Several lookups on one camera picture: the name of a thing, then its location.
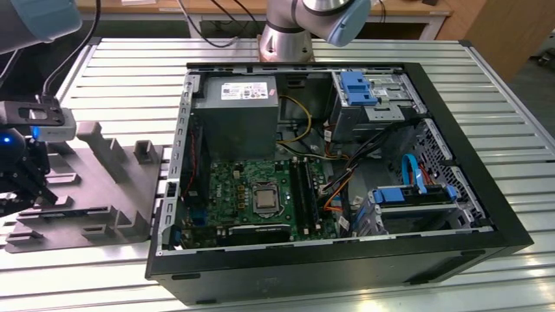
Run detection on green motherboard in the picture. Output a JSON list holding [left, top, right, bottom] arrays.
[[184, 158, 344, 244]]

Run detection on yellow wires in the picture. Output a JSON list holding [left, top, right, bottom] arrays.
[[276, 94, 314, 144]]

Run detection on white black supply wires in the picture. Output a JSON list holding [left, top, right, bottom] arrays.
[[276, 142, 348, 161]]

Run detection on blue data cable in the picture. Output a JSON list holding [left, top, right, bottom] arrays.
[[401, 153, 431, 196]]

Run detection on grey parts rack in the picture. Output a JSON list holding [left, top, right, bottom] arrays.
[[4, 122, 168, 254]]

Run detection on black graphics card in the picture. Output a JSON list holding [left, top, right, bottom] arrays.
[[227, 224, 294, 246]]

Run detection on grey power supply unit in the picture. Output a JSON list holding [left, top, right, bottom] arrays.
[[190, 75, 282, 161]]

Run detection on silver CPU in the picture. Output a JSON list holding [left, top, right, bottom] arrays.
[[254, 189, 282, 209]]

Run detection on red orange power wires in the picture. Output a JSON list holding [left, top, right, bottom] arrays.
[[323, 152, 350, 214]]

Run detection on wooden cabinet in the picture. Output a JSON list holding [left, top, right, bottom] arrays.
[[446, 0, 555, 83]]

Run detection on metal disk bay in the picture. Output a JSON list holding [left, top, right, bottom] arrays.
[[354, 190, 485, 237]]

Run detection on CPU socket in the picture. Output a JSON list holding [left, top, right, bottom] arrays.
[[248, 183, 287, 220]]

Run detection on hard disk in blue carrier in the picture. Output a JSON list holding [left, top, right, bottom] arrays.
[[372, 185, 459, 209]]

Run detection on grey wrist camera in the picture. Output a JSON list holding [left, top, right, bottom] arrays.
[[34, 108, 79, 143]]

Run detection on wooden desk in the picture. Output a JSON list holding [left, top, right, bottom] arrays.
[[78, 0, 455, 40]]

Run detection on black cable bundle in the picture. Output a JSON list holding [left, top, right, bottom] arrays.
[[320, 122, 421, 196]]

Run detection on black camera cable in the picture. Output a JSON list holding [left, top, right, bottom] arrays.
[[42, 0, 103, 105]]

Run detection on black RAM slot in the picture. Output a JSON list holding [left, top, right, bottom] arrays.
[[288, 157, 300, 235]]

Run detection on office chair base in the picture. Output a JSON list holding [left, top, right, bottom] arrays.
[[535, 48, 555, 70]]

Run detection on black PC case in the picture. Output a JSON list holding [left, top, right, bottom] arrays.
[[146, 61, 535, 306]]

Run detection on blue drive bracket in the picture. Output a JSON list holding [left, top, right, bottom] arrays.
[[340, 70, 378, 107]]

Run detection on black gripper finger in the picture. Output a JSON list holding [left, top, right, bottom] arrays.
[[0, 174, 36, 218], [16, 139, 60, 207]]

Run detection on metal drive cage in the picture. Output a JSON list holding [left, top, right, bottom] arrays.
[[331, 71, 429, 141]]

